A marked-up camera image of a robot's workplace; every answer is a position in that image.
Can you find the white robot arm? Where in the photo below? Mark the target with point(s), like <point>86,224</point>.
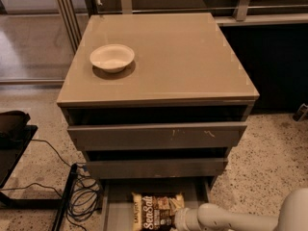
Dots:
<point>210,217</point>

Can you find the dark bag on stand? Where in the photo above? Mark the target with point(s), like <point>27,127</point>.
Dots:
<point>12,124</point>

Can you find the grey middle drawer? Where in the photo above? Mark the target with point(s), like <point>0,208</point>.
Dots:
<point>157,168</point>

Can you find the brown sea salt chip bag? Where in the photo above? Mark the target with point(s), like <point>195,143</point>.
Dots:
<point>156,212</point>

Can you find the small dark floor object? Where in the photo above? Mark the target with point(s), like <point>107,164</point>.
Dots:
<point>300,113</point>

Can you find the metal railing frame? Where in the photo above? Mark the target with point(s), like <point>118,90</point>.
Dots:
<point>226,11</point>

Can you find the grey top drawer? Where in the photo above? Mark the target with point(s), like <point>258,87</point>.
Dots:
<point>156,136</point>

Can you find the white paper bowl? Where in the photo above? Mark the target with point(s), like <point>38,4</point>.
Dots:
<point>112,58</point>

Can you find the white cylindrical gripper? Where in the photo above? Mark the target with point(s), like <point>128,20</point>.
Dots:
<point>181,219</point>

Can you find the grey drawer cabinet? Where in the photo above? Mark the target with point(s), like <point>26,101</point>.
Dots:
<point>184,71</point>

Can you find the grey open bottom drawer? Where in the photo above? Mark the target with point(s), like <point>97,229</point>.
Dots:
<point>117,207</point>

